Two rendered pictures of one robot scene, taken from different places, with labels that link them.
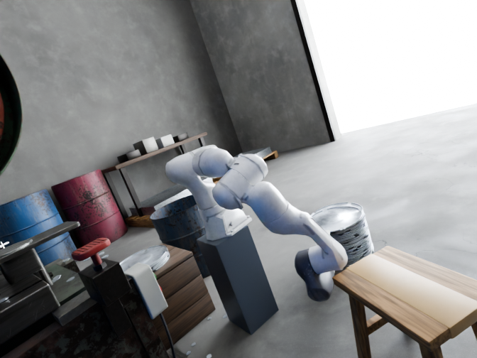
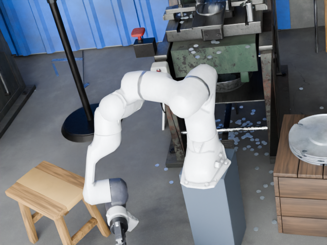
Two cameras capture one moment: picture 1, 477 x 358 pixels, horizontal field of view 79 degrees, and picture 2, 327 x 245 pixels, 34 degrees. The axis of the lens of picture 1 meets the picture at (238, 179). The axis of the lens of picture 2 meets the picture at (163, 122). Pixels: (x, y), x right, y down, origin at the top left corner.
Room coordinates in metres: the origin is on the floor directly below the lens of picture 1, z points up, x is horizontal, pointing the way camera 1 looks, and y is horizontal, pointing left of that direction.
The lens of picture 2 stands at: (2.58, -0.74, 1.77)
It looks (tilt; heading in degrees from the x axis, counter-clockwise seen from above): 34 degrees down; 151
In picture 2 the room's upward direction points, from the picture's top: 13 degrees counter-clockwise
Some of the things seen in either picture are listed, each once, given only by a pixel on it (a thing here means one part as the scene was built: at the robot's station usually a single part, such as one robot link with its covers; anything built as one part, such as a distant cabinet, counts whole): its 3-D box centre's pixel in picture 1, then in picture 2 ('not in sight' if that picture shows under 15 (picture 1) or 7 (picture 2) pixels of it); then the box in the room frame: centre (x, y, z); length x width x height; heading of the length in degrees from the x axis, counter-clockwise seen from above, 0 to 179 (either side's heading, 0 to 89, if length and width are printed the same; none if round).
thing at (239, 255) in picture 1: (238, 275); (214, 202); (1.24, 0.15, 0.23); 0.18 x 0.18 x 0.45; 33
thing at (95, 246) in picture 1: (96, 261); (139, 37); (0.60, 0.34, 0.72); 0.07 x 0.06 x 0.08; 134
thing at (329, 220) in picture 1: (333, 219); not in sight; (1.42, -0.40, 0.25); 0.29 x 0.29 x 0.01
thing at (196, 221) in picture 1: (192, 236); not in sight; (1.96, 0.45, 0.24); 0.42 x 0.42 x 0.48
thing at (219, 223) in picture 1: (223, 214); (201, 154); (1.27, 0.12, 0.52); 0.22 x 0.19 x 0.14; 123
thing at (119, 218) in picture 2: not in sight; (119, 230); (1.09, -0.22, 0.25); 0.09 x 0.07 x 0.08; 153
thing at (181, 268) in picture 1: (156, 295); (325, 174); (1.43, 0.62, 0.18); 0.40 x 0.38 x 0.35; 127
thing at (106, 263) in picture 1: (113, 300); (148, 57); (0.61, 0.36, 0.62); 0.10 x 0.06 x 0.20; 44
